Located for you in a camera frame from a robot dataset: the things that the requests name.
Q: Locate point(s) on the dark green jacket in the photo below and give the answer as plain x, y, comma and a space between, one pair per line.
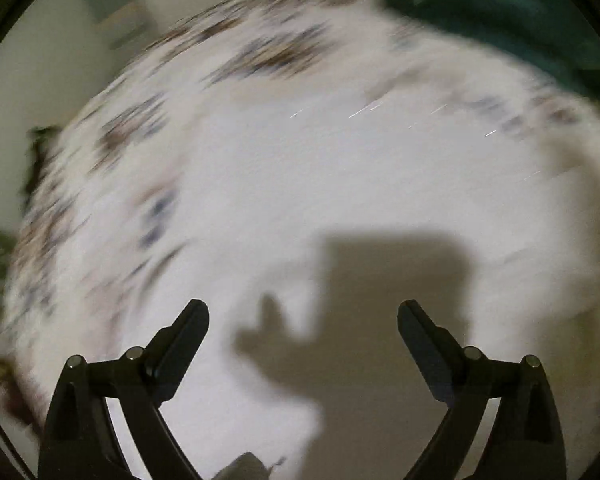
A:
559, 37

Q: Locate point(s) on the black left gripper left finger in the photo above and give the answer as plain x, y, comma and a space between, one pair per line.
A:
79, 441

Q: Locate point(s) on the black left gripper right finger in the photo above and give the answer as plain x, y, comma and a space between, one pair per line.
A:
525, 441

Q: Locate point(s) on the floral white fleece blanket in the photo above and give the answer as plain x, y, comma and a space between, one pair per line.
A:
304, 166

